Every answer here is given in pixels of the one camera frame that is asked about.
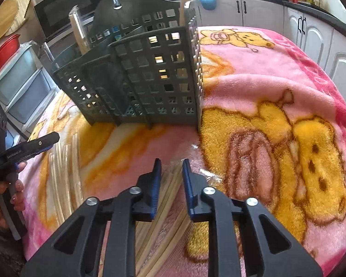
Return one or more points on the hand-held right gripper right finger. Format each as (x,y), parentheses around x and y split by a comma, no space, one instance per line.
(189,190)

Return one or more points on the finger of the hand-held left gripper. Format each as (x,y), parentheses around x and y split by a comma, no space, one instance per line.
(39,143)

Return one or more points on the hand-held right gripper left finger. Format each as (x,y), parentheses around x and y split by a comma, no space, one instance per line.
(156,184)

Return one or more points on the pile of chopsticks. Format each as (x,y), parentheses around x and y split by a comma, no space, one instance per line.
(65,173)
(167,205)

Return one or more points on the dark green utensil basket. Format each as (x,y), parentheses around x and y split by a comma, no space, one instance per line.
(161,92)

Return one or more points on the person's left forearm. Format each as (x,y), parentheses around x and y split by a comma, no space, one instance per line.
(3,251)

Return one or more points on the clear plastic drawer unit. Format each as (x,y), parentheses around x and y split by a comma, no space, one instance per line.
(26,92)

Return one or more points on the red plastic basin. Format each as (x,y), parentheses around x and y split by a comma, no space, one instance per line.
(3,54)

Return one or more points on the round bamboo board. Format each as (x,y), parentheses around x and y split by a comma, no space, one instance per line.
(8,17)

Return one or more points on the wrapped chopstick pair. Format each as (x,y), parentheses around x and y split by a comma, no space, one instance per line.
(78,31)
(187,0)

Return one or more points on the printed pink blanket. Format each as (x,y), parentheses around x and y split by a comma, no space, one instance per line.
(262,92)

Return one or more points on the black microwave oven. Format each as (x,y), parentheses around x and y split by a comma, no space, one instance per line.
(66,8)

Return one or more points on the blue hanging bin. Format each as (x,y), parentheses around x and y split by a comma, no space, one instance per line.
(209,4)

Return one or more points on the white base cabinets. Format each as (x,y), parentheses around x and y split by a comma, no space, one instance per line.
(314,40)

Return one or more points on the black kitchen countertop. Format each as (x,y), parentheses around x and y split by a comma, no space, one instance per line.
(320,13)

